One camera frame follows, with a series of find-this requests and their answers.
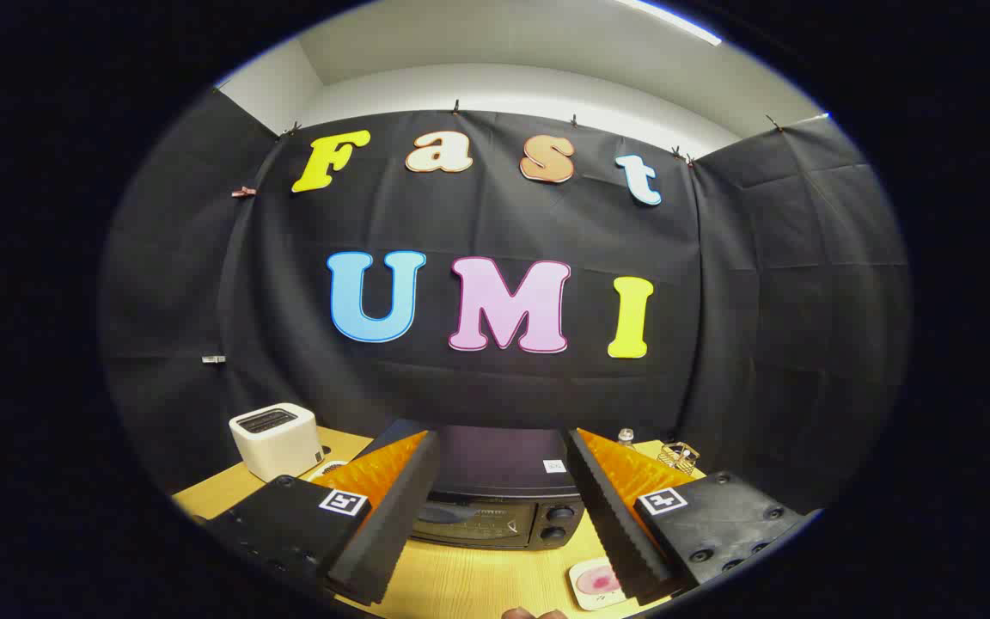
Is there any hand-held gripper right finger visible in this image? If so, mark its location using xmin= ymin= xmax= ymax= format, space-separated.
xmin=565 ymin=428 xmax=810 ymax=607

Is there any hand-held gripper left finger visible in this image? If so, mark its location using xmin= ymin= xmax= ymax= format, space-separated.
xmin=203 ymin=430 xmax=443 ymax=607

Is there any pink ham slice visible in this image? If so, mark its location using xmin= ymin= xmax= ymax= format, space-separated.
xmin=577 ymin=567 xmax=620 ymax=598

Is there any cream square plate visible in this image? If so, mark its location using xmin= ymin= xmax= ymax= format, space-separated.
xmin=568 ymin=557 xmax=633 ymax=611

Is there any black toaster oven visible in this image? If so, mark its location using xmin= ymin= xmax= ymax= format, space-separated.
xmin=357 ymin=420 xmax=586 ymax=551

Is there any white pop-up toaster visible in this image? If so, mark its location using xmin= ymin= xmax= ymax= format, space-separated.
xmin=229 ymin=402 xmax=325 ymax=483

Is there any metal wire basket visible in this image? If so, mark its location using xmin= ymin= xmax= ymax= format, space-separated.
xmin=658 ymin=441 xmax=702 ymax=474

